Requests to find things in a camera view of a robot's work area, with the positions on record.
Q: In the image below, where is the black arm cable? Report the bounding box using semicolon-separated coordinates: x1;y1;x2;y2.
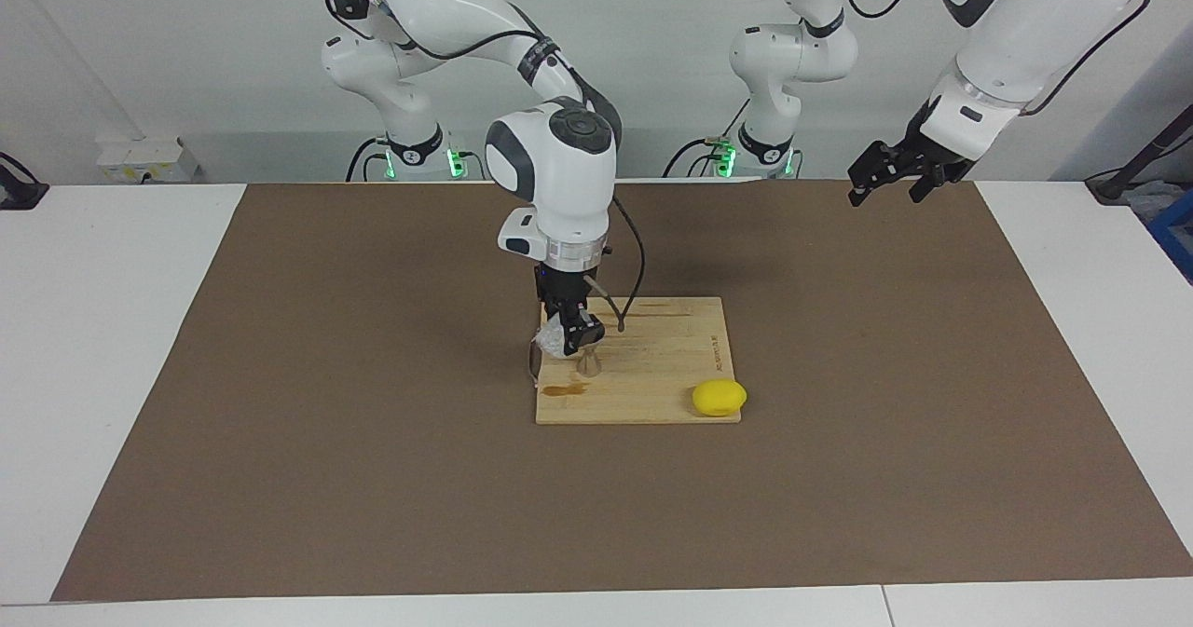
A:
834;0;1153;117
322;0;647;334

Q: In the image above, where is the black base cable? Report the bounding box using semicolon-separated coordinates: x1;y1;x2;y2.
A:
662;138;726;179
347;138;388;183

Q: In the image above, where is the yellow lemon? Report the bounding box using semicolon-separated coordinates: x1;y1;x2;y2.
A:
692;379;749;418

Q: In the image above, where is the clear plastic cup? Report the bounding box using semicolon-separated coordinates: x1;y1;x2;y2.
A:
531;322;574;361

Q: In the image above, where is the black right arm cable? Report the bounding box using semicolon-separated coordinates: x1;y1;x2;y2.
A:
322;0;647;334

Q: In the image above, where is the bamboo cutting board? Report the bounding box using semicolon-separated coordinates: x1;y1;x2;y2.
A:
536;296;744;425

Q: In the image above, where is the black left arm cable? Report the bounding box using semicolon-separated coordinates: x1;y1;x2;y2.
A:
834;0;1153;117

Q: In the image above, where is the white wall socket box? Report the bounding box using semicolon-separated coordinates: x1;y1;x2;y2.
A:
96;138;199;184

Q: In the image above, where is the black stand pole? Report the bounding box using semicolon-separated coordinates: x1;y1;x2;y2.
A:
1086;105;1193;204

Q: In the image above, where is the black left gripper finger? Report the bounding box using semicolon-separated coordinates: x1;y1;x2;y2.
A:
908;167;953;206
846;139;907;209

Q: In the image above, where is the clear plastic bag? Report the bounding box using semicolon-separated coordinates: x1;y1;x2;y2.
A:
1123;180;1180;223

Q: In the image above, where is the black clamp base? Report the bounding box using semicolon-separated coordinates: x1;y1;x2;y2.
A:
0;152;49;211

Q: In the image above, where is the brown table mat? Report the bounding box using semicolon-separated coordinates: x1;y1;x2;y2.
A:
51;180;1193;602

